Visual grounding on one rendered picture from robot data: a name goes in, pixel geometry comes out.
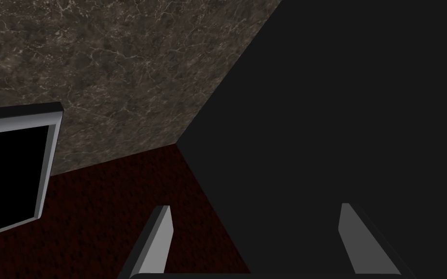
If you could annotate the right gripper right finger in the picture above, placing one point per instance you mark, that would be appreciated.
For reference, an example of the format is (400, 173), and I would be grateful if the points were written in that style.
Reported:
(363, 248)

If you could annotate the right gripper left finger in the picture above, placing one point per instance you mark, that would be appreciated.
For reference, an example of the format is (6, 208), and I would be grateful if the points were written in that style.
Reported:
(156, 244)

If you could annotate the black screen with grey frame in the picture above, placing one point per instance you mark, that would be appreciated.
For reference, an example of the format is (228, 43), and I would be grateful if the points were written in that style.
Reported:
(10, 174)

